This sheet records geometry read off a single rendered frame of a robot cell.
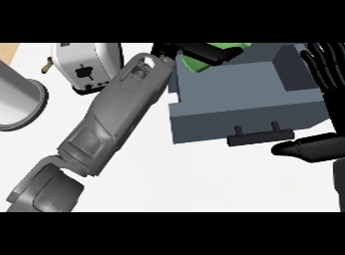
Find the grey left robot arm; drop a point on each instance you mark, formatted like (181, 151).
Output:
(110, 113)

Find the green cup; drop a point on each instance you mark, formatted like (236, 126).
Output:
(196, 63)

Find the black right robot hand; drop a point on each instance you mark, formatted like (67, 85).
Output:
(328, 99)

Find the grey open drawer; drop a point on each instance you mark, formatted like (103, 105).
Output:
(239, 96)

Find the grey cylindrical container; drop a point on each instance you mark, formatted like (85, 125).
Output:
(11, 94)

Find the white toaster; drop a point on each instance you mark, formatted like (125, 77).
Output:
(88, 64)

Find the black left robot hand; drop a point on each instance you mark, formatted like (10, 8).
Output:
(206, 51)

